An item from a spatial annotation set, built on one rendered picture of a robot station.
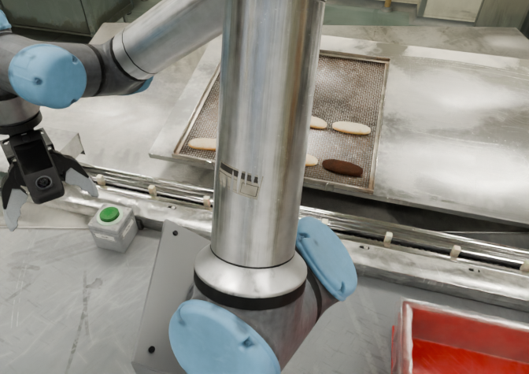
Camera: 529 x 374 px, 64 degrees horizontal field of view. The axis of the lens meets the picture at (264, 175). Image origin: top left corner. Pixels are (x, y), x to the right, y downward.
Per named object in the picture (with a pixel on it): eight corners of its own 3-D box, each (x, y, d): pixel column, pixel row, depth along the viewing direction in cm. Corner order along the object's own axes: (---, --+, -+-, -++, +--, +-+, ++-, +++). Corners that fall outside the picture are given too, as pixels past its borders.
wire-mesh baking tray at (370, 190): (172, 157, 106) (171, 153, 105) (231, 42, 135) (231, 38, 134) (372, 194, 97) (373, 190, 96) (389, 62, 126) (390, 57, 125)
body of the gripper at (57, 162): (55, 153, 77) (32, 94, 69) (70, 178, 71) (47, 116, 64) (9, 169, 73) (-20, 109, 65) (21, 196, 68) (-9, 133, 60)
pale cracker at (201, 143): (186, 149, 107) (186, 146, 106) (190, 138, 110) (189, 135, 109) (225, 151, 106) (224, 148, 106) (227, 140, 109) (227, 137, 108)
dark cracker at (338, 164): (319, 168, 102) (320, 166, 101) (323, 157, 104) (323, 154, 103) (361, 178, 100) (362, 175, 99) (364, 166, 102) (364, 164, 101)
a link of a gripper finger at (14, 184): (23, 205, 72) (40, 162, 70) (25, 212, 71) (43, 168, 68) (-9, 203, 68) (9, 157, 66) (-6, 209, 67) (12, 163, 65)
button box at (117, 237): (97, 256, 96) (83, 224, 88) (114, 230, 101) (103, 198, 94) (129, 264, 94) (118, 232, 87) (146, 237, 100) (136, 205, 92)
